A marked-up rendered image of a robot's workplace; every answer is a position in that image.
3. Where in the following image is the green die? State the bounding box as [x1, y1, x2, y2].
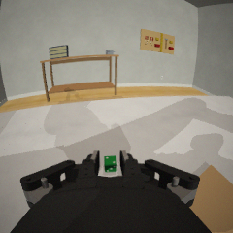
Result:
[104, 156, 117, 172]

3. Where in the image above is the tan flat mat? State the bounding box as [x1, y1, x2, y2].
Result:
[189, 165, 233, 233]

